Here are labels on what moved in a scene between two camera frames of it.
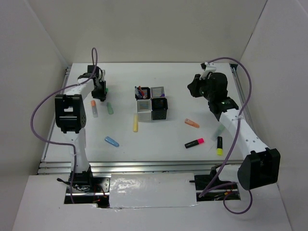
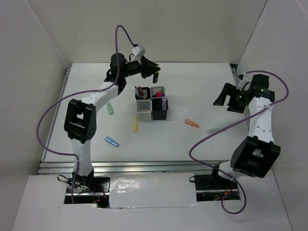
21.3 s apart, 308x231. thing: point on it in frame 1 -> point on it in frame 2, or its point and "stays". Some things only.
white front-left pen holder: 144,110 stays
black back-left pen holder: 146,91 stays
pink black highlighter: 194,143 -> 159,94
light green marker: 110,109 stays
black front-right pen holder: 159,107 stays
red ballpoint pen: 142,92 stays
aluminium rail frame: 53,166 stays
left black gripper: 102,95 -> 149,68
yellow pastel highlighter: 135,127 stays
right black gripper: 193,86 -> 229,89
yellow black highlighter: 219,149 -> 155,77
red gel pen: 142,92 stays
